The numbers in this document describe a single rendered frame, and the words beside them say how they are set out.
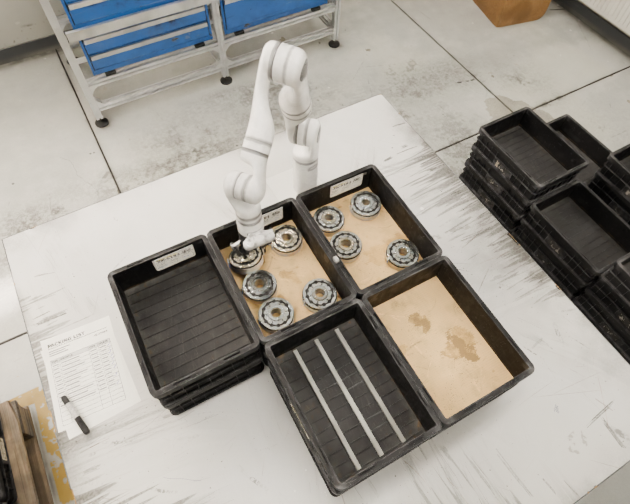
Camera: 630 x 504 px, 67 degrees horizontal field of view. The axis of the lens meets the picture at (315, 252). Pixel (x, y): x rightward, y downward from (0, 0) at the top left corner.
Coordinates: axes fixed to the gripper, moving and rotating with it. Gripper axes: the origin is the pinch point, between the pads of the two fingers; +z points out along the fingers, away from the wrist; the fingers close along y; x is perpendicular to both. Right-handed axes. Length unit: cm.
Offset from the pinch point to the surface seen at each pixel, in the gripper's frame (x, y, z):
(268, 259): 1.5, -3.7, 4.2
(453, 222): 10, -74, 16
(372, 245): 11.8, -35.8, 4.0
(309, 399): 46.0, 4.6, 5.3
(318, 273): 13.1, -15.5, 4.3
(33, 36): -265, 49, 71
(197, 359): 22.0, 27.4, 5.1
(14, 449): -5, 105, 74
